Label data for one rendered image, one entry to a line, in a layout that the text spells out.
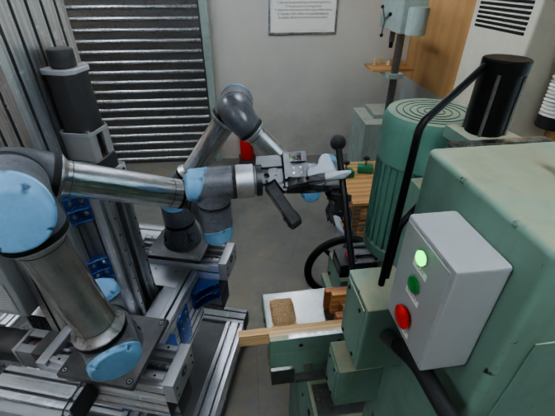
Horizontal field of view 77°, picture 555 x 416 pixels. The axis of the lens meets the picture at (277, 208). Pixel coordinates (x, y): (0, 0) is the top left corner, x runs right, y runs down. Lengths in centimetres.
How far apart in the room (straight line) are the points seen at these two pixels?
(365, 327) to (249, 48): 331
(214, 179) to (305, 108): 316
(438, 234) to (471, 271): 6
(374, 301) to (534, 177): 26
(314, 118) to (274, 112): 43
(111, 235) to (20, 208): 52
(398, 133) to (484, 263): 33
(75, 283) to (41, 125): 43
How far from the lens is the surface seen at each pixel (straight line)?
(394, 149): 67
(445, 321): 42
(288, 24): 366
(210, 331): 191
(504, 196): 43
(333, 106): 392
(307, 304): 108
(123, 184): 84
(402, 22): 292
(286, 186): 77
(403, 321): 47
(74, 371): 118
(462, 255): 39
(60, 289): 78
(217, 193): 76
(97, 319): 85
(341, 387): 79
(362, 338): 60
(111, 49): 384
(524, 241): 39
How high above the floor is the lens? 171
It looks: 33 degrees down
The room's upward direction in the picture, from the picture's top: straight up
